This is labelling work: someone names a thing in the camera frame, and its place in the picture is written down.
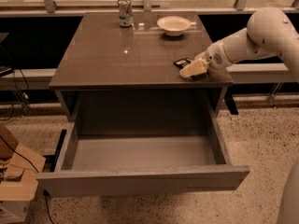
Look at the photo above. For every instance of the white gripper with vent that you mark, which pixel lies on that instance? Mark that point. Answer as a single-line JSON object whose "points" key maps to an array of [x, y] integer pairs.
{"points": [[212, 56]]}

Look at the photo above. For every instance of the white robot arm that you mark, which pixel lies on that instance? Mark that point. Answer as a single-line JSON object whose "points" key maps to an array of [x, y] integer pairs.
{"points": [[269, 32]]}

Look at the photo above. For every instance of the grey cabinet with glossy top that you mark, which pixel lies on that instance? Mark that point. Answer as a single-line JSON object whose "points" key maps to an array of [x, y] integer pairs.
{"points": [[115, 81]]}

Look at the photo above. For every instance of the open grey top drawer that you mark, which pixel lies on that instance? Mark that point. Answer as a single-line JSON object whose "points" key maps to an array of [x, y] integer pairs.
{"points": [[111, 158]]}

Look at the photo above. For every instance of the white bowl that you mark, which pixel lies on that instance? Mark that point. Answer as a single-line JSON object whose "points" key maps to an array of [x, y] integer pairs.
{"points": [[173, 25]]}

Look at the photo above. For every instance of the green white soda can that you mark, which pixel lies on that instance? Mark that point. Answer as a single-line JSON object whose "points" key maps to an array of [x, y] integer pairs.
{"points": [[125, 13]]}

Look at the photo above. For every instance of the cardboard box stack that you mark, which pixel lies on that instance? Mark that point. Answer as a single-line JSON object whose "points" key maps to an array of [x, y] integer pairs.
{"points": [[19, 166]]}

